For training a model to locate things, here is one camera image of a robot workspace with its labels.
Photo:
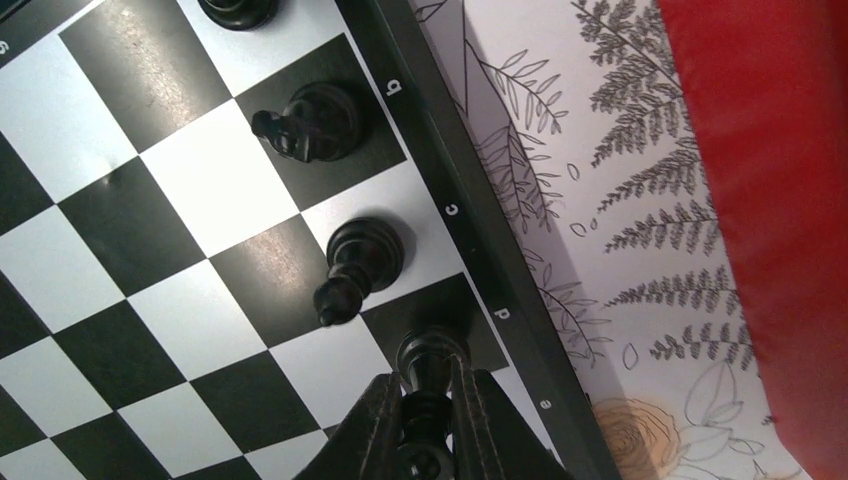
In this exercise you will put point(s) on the black chess queen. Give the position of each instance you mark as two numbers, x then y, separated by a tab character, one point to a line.
424	362

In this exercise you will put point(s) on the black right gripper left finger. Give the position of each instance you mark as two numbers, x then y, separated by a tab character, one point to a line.
365	443

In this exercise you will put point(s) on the red plastic tray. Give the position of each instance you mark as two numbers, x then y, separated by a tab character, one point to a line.
765	84

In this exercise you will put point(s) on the black white chess board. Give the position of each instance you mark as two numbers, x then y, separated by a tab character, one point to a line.
159	261

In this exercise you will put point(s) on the black chess rook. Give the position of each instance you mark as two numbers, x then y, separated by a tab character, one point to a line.
239	15

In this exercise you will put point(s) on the black chess knight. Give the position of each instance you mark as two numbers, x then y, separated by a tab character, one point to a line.
322	122

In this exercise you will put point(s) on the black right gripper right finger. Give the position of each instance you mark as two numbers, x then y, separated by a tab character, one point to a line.
491	438

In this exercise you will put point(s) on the black chess bishop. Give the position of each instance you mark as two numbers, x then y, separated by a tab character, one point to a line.
364	255

